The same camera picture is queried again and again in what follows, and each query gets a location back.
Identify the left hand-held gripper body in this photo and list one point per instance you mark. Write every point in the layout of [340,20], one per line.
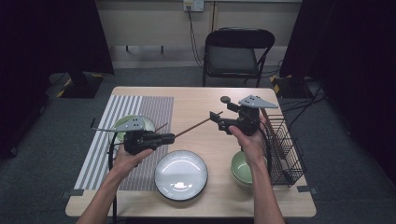
[137,141]

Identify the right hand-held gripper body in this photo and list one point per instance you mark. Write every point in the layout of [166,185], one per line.
[249,121]

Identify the white plate with black rim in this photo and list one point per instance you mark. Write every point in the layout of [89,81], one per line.
[180,174]
[151,124]

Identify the green bowl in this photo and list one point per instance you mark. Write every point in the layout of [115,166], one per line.
[241,165]
[120,133]
[239,183]

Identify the metal spoon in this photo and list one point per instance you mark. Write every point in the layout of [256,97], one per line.
[102,129]
[285,168]

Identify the person's left hand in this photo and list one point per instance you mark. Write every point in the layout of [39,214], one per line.
[127,165]

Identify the person's right hand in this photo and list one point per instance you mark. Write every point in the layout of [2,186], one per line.
[252,149]

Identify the grey striped placemat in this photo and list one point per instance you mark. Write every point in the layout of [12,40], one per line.
[146,105]

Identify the black folding chair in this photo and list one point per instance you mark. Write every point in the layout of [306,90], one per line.
[232,56]

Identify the black stand base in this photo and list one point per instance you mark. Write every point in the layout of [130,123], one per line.
[289,88]
[77,87]

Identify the grey tape strip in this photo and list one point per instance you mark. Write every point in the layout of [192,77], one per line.
[306,189]
[74,193]

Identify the dark curtain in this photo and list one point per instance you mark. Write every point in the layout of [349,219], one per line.
[351,62]
[46,37]

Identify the white wall socket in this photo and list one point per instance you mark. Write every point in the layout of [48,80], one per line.
[193,4]

